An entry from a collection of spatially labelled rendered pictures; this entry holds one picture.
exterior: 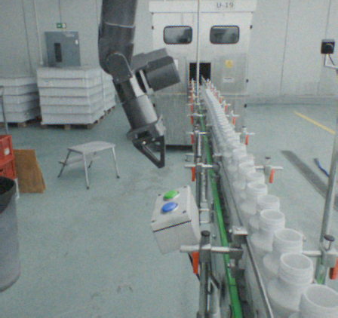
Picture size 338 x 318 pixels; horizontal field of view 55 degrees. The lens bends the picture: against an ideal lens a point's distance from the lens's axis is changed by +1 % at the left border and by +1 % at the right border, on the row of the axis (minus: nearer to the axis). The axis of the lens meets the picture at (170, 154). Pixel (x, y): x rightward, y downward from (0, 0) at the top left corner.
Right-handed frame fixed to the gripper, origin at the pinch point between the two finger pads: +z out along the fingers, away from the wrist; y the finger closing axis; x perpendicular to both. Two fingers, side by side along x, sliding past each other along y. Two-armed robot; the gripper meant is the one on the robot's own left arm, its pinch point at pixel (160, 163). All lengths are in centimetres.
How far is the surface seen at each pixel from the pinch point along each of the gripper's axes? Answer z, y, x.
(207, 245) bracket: 12.0, -15.6, -5.5
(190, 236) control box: 12.5, -10.2, -2.3
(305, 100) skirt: 231, 957, -295
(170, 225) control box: 9.2, -10.2, 0.6
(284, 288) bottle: 10.7, -31.3, -14.8
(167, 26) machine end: -64, 409, 5
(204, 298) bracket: 22.3, -15.5, -1.5
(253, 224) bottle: 11.8, -13.5, -14.1
